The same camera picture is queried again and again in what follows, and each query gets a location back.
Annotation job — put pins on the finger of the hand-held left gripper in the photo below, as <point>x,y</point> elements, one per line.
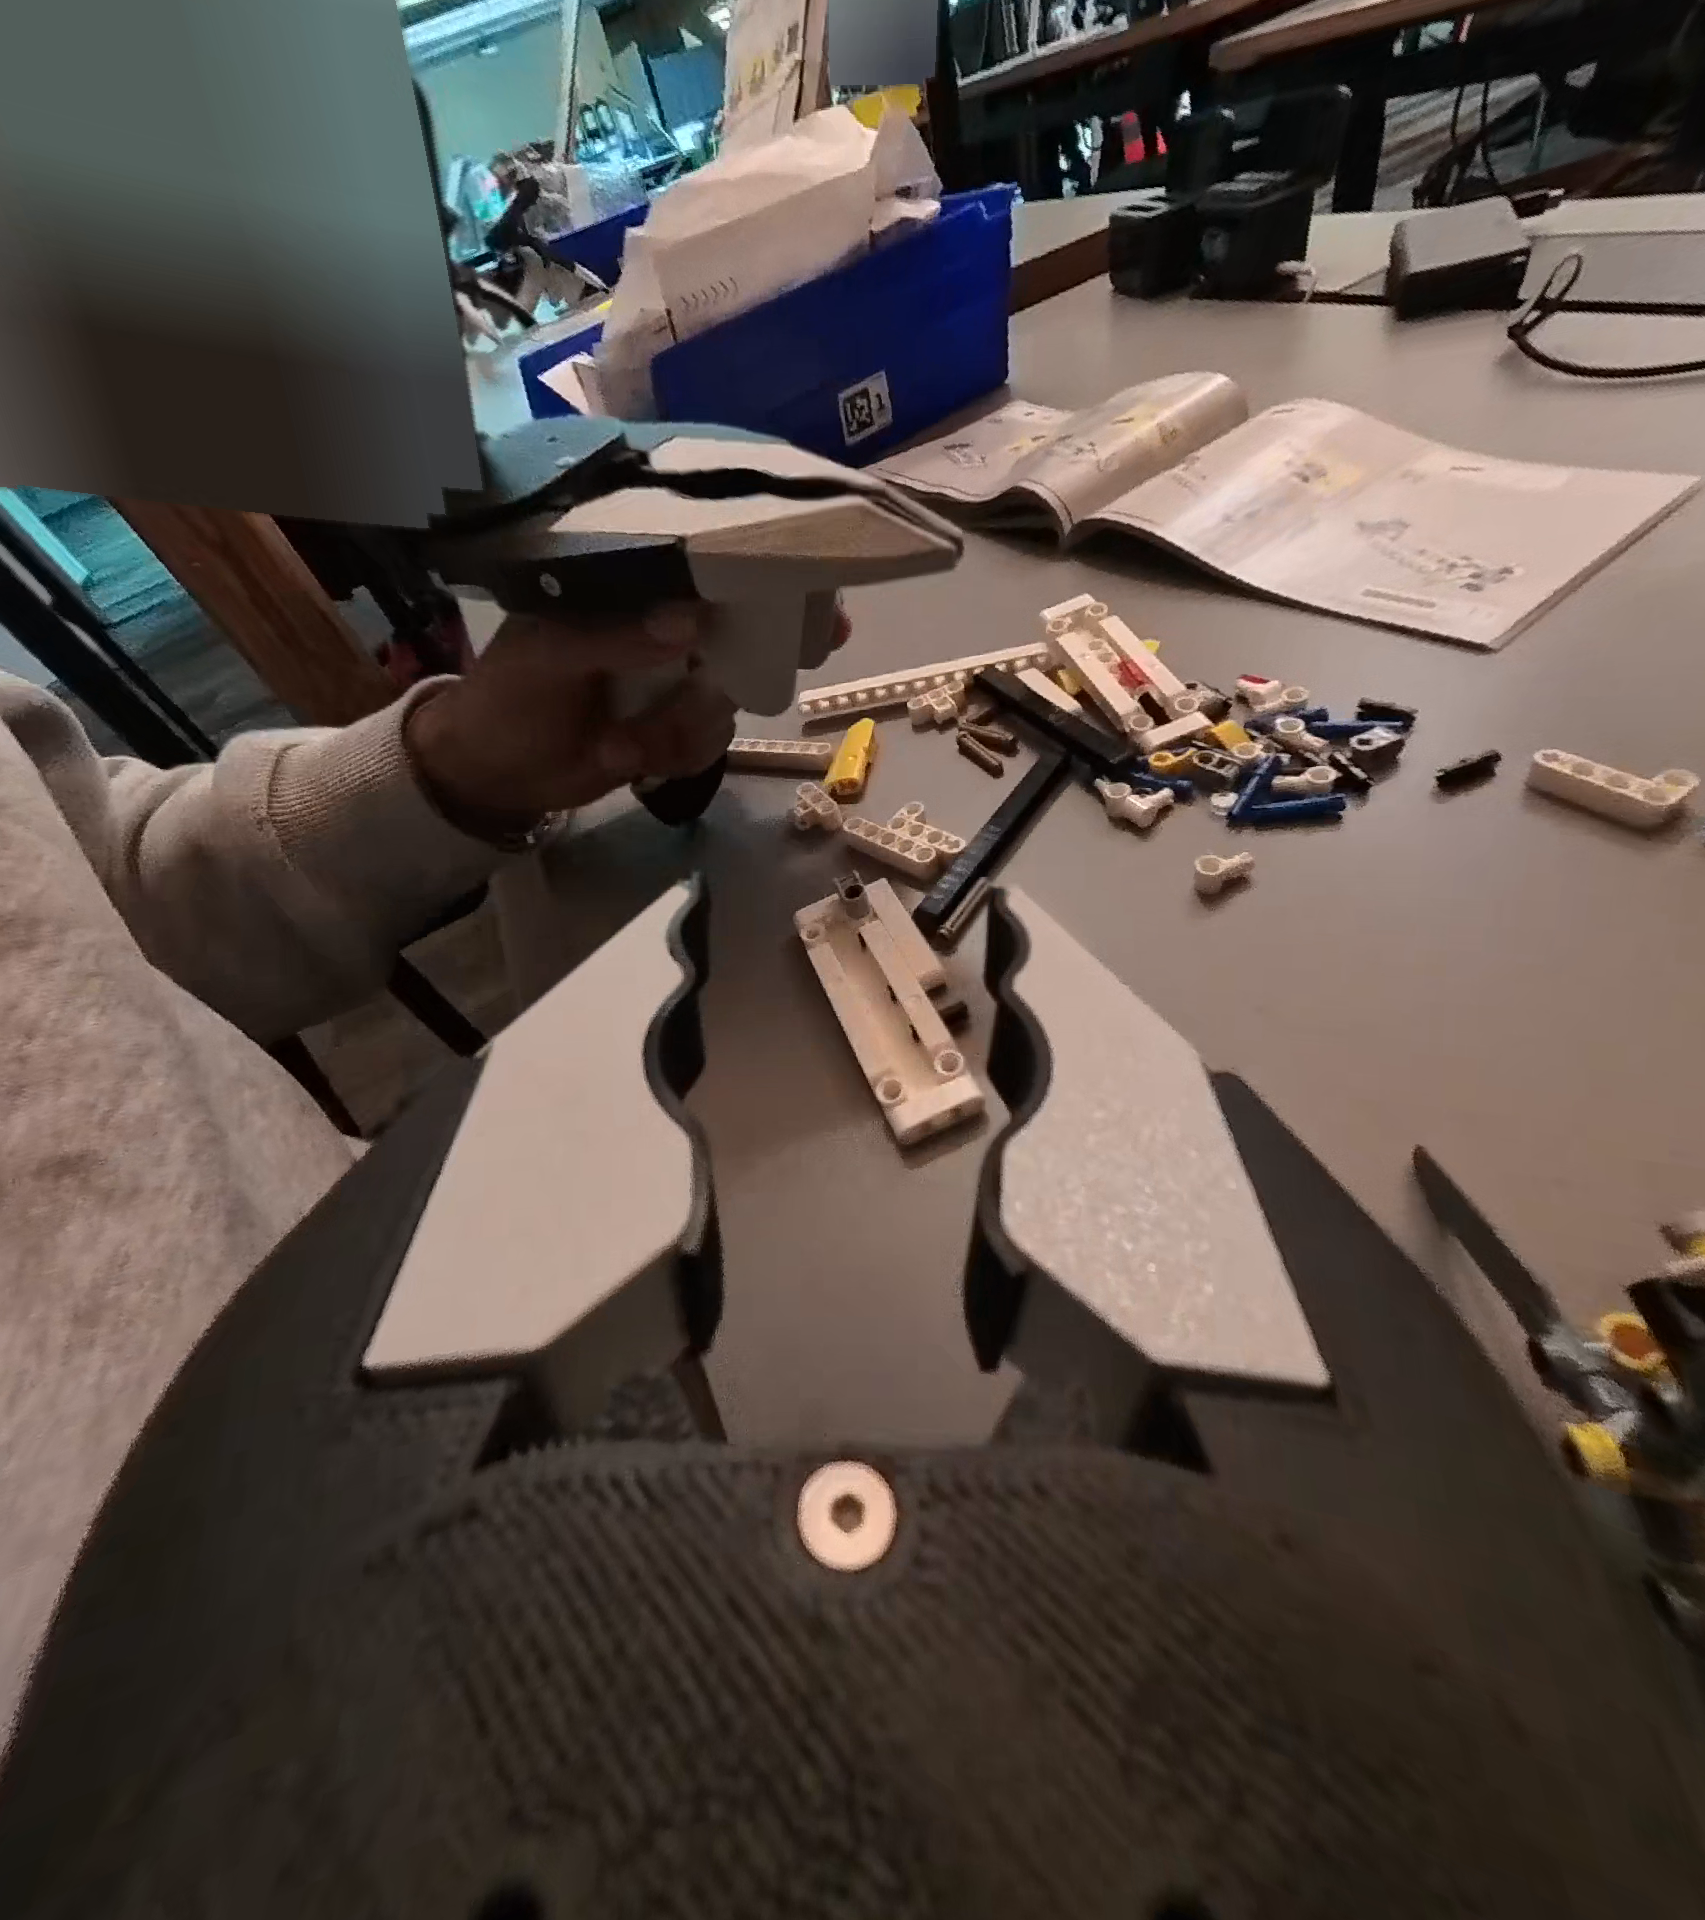
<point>792,533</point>
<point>746,453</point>

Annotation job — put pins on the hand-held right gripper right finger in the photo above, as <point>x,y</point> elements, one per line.
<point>1154,1201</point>

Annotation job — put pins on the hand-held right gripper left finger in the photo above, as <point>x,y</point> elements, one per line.
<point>537,1141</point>

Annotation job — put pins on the white lego assembly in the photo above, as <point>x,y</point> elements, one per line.
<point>888,1021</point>

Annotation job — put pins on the person's left forearm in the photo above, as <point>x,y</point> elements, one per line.
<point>193,810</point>

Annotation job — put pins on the long white lego beam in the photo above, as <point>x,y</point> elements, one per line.
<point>913,683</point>

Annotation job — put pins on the yellow lego piece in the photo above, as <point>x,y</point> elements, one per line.
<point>848,759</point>

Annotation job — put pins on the small white lego connector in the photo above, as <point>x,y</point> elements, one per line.
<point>814,807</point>

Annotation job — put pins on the white lego T-beam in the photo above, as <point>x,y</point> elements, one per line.
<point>906,841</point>

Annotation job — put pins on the long black lego beam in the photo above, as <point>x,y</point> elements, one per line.
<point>996,841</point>

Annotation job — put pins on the pile of small lego pieces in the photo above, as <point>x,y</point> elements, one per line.
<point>1137,705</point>

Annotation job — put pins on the dark lego model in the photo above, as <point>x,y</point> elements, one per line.
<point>1618,1334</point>

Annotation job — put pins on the black lego pin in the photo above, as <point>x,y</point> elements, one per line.
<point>1467,768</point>

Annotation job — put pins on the white bent lego beam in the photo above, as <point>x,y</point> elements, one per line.
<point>1602,783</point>

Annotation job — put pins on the person's left hand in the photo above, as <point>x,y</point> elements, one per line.
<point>537,734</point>

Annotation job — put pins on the blue plastic bin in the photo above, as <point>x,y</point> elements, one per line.
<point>853,314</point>
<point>588,240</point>

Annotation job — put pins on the white paper bags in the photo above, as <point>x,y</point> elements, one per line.
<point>763,211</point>

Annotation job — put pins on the white and yellow cardboard box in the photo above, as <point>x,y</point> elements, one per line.
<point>768,61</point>

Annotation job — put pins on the open instruction booklet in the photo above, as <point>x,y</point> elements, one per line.
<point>1318,510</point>

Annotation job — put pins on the person's grey sweatshirt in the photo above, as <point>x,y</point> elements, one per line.
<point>43,1350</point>

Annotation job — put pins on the black power adapter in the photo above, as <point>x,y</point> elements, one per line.
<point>1459,254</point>

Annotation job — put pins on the wooden post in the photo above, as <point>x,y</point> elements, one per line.
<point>252,600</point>

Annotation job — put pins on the black camera device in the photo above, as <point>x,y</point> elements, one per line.
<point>1250,232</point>
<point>1154,248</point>

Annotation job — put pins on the black metal frame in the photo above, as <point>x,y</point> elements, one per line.
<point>43,608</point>

